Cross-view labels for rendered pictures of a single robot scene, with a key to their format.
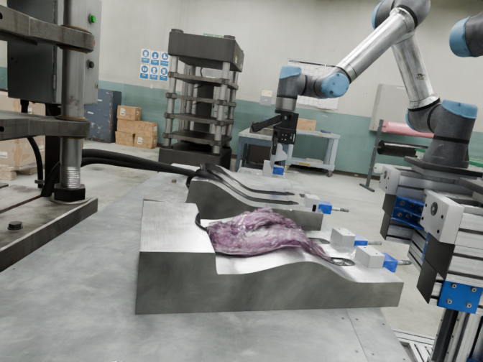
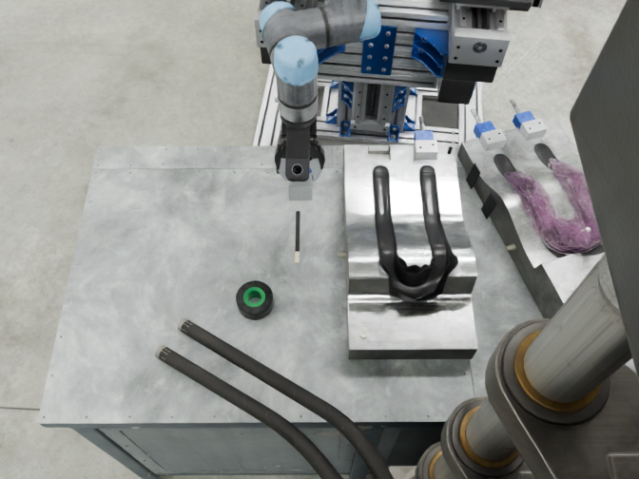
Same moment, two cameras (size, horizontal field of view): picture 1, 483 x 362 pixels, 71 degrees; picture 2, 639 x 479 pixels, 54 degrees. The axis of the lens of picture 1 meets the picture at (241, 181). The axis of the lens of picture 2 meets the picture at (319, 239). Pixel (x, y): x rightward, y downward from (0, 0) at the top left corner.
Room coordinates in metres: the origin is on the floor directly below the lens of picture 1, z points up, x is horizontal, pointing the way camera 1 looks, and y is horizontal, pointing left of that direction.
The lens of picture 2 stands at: (1.24, 0.70, 2.07)
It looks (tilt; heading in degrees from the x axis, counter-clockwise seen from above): 60 degrees down; 269
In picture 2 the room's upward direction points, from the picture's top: straight up
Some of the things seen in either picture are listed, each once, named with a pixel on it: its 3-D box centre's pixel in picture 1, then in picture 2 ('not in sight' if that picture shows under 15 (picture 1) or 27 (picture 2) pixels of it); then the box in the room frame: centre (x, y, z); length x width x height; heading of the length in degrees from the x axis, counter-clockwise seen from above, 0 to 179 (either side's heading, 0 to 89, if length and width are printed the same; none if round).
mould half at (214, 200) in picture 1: (235, 196); (405, 239); (1.03, 0.01, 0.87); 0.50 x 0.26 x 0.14; 89
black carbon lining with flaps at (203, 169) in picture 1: (242, 182); (412, 222); (1.02, 0.00, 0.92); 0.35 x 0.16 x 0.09; 89
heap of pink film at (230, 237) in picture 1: (267, 230); (560, 199); (0.68, -0.07, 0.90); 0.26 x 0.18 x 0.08; 106
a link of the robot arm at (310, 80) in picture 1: (317, 87); (292, 32); (1.27, -0.22, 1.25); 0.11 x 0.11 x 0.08; 14
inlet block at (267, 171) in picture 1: (280, 170); (300, 169); (1.26, -0.14, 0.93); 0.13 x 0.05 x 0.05; 89
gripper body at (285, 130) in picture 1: (284, 127); (299, 127); (1.26, -0.13, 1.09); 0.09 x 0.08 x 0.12; 89
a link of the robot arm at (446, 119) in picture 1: (454, 118); not in sight; (1.28, -0.74, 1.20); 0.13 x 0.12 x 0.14; 14
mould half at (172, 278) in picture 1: (263, 250); (557, 210); (0.67, -0.07, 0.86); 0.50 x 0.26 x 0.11; 106
